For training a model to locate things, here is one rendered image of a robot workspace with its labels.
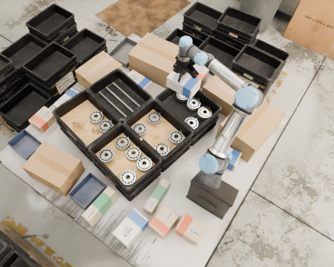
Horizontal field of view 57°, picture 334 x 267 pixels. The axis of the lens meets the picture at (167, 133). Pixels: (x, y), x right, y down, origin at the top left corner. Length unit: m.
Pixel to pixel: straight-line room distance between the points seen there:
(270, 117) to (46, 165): 1.57
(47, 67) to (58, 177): 1.37
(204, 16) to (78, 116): 2.08
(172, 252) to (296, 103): 2.34
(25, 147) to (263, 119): 1.72
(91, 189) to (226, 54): 2.02
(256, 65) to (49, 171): 2.15
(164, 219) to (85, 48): 2.07
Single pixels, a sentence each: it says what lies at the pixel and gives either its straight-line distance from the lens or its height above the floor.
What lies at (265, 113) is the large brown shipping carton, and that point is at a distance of 2.33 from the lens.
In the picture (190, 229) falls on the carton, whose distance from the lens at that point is 1.99.
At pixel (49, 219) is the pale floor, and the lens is 2.93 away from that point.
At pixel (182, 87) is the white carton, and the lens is 2.04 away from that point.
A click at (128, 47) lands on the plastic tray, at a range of 2.88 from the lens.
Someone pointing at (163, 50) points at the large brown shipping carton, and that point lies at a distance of 2.58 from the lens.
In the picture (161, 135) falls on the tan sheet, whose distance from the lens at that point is 2.16.
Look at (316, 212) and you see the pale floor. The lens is 3.18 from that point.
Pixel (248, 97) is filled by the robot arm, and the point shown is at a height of 1.46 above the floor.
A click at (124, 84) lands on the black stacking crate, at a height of 0.83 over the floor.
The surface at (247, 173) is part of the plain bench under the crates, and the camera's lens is 2.28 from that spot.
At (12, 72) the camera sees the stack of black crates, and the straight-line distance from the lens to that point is 3.22.
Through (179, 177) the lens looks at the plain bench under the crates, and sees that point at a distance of 2.17.
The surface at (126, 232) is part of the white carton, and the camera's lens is 1.96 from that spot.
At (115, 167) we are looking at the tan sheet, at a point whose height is 0.83.
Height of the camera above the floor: 2.70
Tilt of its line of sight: 59 degrees down
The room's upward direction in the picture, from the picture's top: 5 degrees clockwise
